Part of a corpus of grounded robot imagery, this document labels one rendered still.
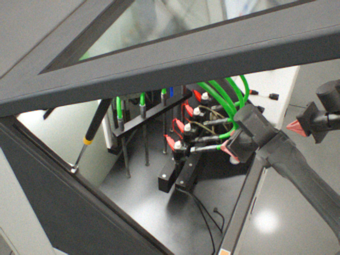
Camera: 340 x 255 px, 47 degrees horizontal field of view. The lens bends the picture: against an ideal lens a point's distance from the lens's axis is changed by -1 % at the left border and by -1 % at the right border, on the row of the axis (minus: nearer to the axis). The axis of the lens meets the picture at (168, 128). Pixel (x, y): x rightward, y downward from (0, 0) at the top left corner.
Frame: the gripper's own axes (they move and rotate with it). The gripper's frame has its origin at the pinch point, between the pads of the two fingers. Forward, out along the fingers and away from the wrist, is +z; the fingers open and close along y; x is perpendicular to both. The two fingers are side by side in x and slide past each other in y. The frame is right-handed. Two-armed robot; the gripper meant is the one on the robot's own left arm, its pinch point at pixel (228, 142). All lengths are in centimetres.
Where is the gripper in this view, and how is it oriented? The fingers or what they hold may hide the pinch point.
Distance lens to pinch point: 113.4
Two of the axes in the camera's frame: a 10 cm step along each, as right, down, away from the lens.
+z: -4.3, 0.6, 9.0
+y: -6.1, 7.2, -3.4
